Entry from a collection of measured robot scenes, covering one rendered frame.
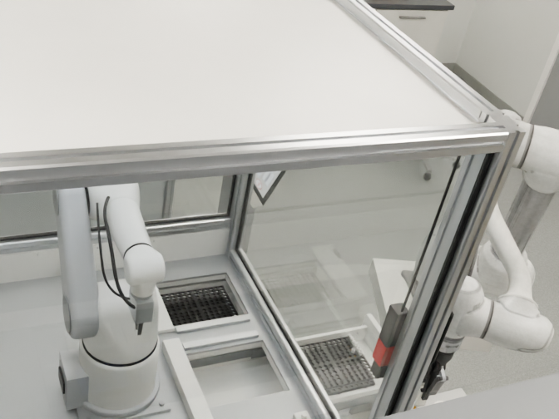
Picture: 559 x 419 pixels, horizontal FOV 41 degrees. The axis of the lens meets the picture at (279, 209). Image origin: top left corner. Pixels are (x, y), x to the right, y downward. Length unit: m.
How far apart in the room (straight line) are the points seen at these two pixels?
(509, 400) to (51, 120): 0.76
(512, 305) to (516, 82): 4.54
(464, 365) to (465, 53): 3.65
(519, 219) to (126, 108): 1.55
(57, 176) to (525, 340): 1.31
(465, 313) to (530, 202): 0.57
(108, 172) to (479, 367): 3.06
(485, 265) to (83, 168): 1.86
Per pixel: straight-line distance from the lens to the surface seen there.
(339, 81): 1.39
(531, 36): 6.30
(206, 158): 1.04
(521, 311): 1.97
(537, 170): 2.25
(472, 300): 1.92
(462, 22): 6.84
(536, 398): 1.15
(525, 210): 2.41
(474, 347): 2.76
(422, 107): 1.37
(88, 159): 1.00
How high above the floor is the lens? 2.53
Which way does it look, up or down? 34 degrees down
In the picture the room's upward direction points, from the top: 12 degrees clockwise
